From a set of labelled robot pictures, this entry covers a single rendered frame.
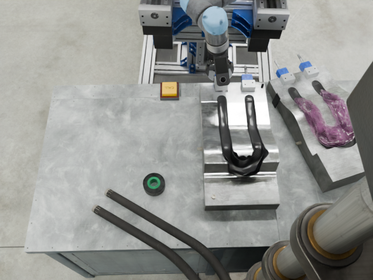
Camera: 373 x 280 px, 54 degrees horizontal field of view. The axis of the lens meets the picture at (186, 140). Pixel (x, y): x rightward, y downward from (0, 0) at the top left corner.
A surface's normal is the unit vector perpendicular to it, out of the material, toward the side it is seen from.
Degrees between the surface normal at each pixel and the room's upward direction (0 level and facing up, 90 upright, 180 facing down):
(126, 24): 0
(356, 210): 90
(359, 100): 90
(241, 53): 0
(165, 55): 0
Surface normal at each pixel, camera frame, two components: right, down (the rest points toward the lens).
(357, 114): -1.00, 0.02
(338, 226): -0.90, 0.38
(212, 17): -0.14, -0.34
